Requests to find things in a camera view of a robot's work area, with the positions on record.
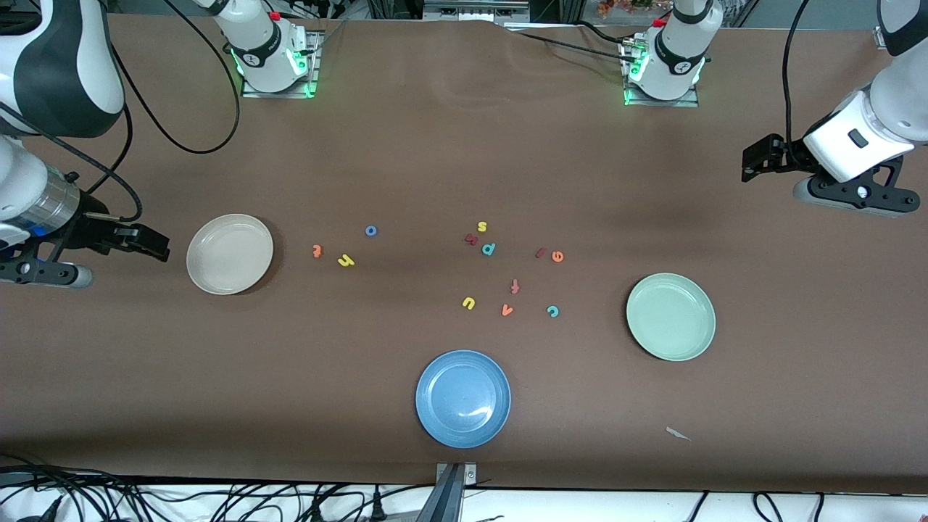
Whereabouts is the orange flower bunch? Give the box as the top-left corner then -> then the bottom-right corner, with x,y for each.
596,0 -> 657,19

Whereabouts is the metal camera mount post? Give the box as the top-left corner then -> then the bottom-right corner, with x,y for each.
417,463 -> 478,522

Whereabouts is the light green plate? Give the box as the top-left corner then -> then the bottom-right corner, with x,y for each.
626,273 -> 717,363

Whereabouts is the large table cover sheet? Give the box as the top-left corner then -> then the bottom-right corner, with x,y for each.
0,14 -> 928,495

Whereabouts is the grey power strip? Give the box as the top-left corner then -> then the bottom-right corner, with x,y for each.
423,0 -> 530,22

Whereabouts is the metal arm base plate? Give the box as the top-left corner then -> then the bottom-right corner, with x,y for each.
241,29 -> 321,99
622,36 -> 700,108

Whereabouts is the blue plate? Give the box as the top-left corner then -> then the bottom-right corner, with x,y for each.
415,350 -> 512,449

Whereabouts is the black looping arm cable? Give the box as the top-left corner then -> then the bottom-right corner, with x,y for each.
109,0 -> 241,155

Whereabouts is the black table cable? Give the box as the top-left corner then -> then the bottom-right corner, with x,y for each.
507,29 -> 637,62

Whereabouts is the beige brown plate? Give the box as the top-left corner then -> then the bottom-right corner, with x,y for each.
186,213 -> 275,296

